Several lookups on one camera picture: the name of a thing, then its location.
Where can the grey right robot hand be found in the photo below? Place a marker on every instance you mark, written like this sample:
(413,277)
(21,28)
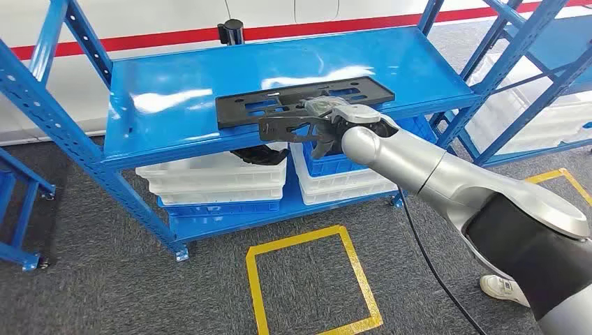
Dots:
(323,138)

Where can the long black plastic part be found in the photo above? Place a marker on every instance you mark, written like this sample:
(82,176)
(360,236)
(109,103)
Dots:
(236,113)

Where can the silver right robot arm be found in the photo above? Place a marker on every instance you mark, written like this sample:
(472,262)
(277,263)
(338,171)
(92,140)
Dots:
(462,185)

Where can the small black plastic part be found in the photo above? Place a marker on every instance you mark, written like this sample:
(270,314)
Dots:
(259,156)

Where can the large blue metal shelf rack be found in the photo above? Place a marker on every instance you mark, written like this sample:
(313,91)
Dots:
(185,69)

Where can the blue plastic crate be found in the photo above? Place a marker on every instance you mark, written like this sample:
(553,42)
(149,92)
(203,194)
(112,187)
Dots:
(333,165)
(217,209)

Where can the clear plastic wrap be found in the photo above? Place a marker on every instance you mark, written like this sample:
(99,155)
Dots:
(317,105)

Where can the yellow floor tape square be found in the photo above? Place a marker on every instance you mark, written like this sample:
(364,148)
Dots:
(252,286)
(545,175)

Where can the blue rack with cross braces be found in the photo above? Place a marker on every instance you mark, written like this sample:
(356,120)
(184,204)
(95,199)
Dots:
(508,55)

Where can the translucent white storage crate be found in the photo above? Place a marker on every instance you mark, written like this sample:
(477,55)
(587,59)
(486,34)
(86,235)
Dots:
(532,120)

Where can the person's white shoe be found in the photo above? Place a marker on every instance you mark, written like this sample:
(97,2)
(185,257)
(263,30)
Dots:
(502,289)

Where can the low blue metal rack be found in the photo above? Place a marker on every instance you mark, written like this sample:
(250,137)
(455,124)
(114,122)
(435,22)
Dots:
(23,185)

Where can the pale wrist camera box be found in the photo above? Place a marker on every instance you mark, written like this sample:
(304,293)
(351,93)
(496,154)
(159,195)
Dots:
(356,113)

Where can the black stanchion post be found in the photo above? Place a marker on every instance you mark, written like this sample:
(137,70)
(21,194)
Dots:
(231,32)

